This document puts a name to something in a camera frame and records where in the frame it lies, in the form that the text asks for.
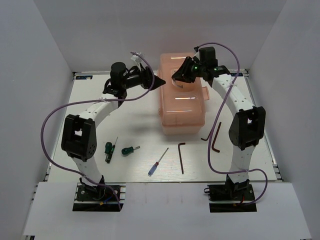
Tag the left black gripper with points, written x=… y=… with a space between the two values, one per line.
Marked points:
x=147 y=78

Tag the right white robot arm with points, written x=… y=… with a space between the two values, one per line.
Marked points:
x=248 y=124

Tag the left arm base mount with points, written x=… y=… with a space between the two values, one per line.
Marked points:
x=98 y=199

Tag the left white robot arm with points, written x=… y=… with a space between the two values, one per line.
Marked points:
x=79 y=137

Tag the stubby green screwdriver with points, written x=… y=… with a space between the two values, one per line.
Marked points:
x=129 y=150

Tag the green black screwdriver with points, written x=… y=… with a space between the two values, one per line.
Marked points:
x=109 y=150

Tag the left blue label sticker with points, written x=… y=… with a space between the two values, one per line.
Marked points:
x=84 y=77

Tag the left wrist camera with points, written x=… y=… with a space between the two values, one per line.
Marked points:
x=137 y=59

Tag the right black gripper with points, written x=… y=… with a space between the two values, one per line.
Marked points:
x=182 y=75

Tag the small brown hex key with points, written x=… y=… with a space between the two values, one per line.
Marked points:
x=213 y=132

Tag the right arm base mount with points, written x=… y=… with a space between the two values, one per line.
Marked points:
x=222 y=200

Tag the large brown hex key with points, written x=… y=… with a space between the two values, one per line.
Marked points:
x=214 y=142

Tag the blue red screwdriver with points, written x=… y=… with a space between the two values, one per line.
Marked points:
x=154 y=167

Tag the pink plastic tool box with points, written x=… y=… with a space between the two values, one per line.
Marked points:
x=181 y=105

